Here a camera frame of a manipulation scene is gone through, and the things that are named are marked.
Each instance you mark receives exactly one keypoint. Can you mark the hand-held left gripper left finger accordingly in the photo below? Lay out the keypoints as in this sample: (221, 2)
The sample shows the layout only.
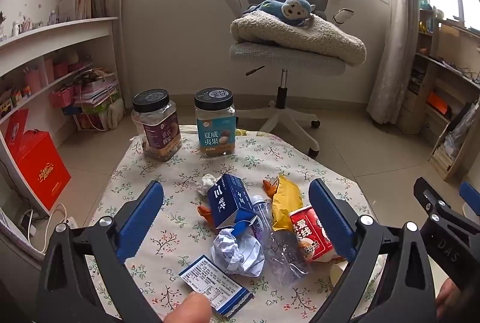
(138, 221)

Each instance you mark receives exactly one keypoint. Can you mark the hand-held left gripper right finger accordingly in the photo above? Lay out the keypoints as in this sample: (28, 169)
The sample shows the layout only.
(332, 221)

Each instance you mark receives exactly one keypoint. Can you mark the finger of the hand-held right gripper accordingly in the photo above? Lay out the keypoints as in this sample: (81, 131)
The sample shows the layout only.
(471, 195)
(427, 195)

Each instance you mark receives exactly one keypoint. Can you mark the red instant noodle cup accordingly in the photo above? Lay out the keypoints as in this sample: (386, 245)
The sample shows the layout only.
(307, 233)

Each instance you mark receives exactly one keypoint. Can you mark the yellow snack bag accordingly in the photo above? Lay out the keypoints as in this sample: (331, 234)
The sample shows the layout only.
(285, 203)

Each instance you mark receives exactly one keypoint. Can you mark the clear plastic bottle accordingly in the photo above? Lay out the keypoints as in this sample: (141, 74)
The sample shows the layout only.
(281, 251)

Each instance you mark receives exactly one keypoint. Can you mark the blue milk carton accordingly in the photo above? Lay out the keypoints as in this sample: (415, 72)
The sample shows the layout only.
(225, 203)

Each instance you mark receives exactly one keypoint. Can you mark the person's right hand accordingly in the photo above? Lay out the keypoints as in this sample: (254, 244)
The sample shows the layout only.
(450, 296)

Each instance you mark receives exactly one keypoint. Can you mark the floral tablecloth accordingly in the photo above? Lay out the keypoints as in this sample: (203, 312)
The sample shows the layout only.
(180, 210)

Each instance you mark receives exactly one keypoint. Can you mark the wooden book rack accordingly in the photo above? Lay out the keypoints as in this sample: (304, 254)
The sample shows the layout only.
(450, 158)

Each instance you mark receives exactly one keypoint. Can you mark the white paper cup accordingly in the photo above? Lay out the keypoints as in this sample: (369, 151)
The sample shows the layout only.
(338, 273)

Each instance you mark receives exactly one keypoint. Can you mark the orange wrapper scrap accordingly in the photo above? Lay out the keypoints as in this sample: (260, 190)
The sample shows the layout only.
(205, 214)
(269, 188)

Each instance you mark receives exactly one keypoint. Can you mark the white power strip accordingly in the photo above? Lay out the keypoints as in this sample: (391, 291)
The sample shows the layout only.
(69, 223)

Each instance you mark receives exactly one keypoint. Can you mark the small white crumpled tissue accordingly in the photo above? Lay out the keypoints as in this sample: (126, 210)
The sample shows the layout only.
(208, 183)

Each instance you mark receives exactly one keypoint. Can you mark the purple label nut jar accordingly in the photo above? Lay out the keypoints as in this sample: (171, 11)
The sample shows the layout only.
(159, 131)

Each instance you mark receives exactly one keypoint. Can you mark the orange box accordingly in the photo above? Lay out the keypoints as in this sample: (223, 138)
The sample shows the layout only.
(438, 103)

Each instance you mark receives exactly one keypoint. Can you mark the blue and white packet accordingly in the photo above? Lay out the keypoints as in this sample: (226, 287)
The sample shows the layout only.
(210, 281)

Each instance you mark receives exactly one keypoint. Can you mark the crumpled white paper ball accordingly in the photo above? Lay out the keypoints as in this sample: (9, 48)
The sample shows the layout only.
(236, 251)

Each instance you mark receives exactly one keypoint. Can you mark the red gift box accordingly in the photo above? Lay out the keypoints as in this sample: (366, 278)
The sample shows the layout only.
(43, 173)

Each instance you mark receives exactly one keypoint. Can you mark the blue label nut jar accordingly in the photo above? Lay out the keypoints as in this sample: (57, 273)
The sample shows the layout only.
(216, 128)

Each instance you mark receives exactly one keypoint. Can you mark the wooden desk with shelves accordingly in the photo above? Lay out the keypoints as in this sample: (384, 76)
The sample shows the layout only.
(435, 64)

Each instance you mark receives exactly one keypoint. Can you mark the pink storage basket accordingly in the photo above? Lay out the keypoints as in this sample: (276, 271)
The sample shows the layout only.
(62, 97)

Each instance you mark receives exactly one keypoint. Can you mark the red paper bag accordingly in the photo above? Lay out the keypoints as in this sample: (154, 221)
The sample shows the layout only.
(15, 131)

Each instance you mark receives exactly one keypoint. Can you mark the long beige curtain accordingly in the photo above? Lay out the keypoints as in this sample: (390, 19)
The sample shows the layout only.
(397, 26)

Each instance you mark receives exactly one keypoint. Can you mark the grey office chair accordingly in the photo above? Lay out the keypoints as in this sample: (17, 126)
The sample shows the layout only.
(281, 53)

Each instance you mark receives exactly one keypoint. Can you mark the beige fleece blanket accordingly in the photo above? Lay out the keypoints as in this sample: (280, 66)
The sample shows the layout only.
(322, 41)

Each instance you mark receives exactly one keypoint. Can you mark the white bookshelf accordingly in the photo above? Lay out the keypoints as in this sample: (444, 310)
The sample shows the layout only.
(56, 30)

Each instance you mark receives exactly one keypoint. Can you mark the blue monkey plush toy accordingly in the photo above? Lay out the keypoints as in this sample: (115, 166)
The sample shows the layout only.
(296, 7)

